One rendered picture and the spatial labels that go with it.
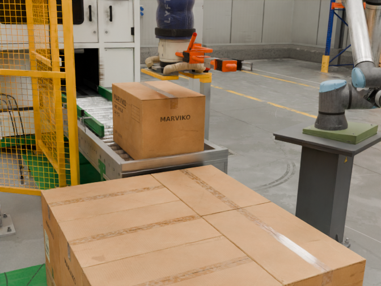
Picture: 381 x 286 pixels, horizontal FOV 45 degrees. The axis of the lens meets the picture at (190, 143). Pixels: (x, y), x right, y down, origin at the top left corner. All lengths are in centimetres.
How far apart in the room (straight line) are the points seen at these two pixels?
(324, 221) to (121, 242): 142
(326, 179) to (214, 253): 118
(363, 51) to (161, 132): 117
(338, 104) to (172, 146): 98
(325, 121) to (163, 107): 94
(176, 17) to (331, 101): 99
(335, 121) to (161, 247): 137
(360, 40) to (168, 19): 99
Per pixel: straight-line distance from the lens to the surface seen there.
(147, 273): 171
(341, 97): 277
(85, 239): 195
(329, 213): 289
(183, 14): 260
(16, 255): 304
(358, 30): 238
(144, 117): 263
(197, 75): 259
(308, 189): 290
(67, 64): 320
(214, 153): 284
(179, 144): 276
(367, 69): 222
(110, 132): 346
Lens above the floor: 146
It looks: 17 degrees down
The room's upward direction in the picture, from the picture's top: 1 degrees clockwise
